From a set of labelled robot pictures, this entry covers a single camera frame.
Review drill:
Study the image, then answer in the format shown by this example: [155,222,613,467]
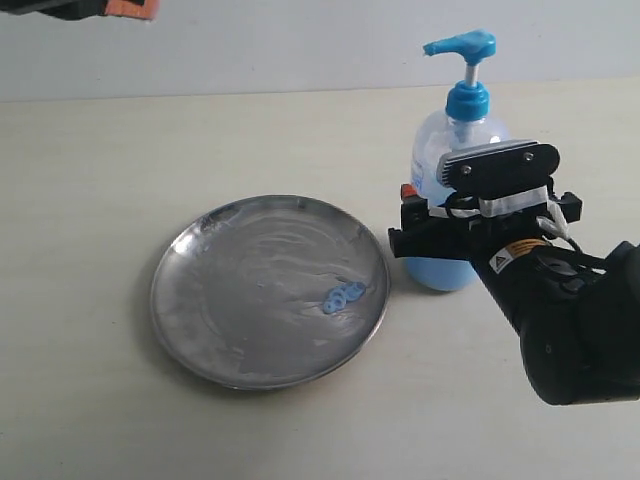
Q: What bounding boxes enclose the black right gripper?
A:
[388,183,583,260]

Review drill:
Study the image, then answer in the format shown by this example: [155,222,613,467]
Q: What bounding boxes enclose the blue soap pump bottle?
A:
[402,29,512,292]

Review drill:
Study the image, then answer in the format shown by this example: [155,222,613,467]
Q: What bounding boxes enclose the blue soap blob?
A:
[322,282,366,314]

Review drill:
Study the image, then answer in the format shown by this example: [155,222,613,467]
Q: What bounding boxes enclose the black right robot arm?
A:
[388,184,639,405]

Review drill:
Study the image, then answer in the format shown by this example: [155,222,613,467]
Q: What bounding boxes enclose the round stainless steel plate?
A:
[149,194,391,391]

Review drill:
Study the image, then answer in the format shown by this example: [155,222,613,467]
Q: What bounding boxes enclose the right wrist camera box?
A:
[436,140,560,218]

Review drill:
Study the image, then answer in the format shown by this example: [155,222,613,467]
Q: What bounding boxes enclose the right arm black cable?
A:
[537,214,616,274]

